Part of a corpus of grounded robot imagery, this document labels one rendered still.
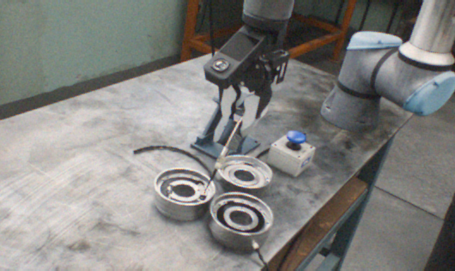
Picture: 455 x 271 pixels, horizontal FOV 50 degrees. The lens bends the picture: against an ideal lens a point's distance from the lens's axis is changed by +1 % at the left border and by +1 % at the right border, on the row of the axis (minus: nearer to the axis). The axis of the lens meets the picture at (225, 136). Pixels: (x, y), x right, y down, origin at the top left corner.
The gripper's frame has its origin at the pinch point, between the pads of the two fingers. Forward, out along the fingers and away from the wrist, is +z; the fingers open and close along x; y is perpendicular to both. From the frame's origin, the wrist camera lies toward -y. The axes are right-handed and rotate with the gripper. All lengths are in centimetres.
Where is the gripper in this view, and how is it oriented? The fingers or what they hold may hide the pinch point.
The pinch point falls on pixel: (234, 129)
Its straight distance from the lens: 83.5
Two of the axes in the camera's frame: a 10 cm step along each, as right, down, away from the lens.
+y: 5.5, -3.3, 7.6
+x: -8.1, -4.1, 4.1
